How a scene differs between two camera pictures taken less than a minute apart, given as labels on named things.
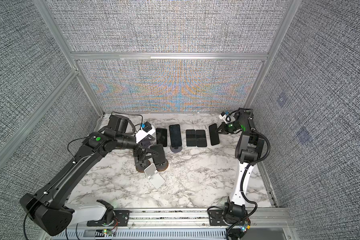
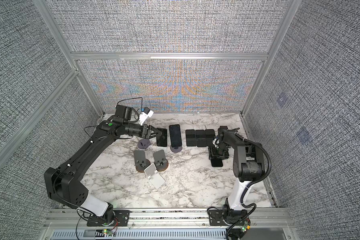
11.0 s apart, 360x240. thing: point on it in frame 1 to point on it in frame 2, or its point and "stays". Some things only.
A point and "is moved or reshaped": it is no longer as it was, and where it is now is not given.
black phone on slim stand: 161,136 stays
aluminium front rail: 280,218 stays
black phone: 214,135 is moved or reshaped
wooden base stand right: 163,166 stays
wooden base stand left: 140,165 stays
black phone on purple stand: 175,131 stays
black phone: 201,138 stays
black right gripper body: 227,128 to 221,152
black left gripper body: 138,152 to 144,135
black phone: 190,138 stays
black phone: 161,158 to 216,162
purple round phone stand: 176,149 stays
